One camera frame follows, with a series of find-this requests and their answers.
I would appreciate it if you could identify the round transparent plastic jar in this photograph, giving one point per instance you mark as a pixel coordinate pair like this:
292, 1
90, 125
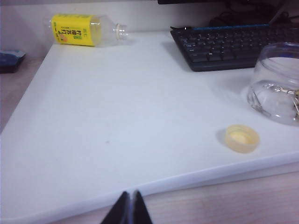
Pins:
273, 70

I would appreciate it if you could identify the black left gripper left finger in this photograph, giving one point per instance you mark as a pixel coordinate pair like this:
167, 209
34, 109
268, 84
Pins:
121, 210

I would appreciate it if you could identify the dark blue flat box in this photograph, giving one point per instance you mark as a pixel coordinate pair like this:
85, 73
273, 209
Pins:
9, 61

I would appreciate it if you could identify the white raised desk board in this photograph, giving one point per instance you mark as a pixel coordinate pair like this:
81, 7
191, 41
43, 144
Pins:
116, 105

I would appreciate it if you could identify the black computer monitor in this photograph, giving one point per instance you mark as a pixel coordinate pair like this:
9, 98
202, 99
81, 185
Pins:
210, 1

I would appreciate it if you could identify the black computer keyboard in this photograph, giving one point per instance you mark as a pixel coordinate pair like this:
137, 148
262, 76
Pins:
222, 46

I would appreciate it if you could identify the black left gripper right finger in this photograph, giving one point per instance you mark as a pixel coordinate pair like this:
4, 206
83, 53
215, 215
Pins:
140, 210

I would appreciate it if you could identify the yellow label plastic bottle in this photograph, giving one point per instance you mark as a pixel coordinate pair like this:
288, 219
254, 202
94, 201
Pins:
72, 30

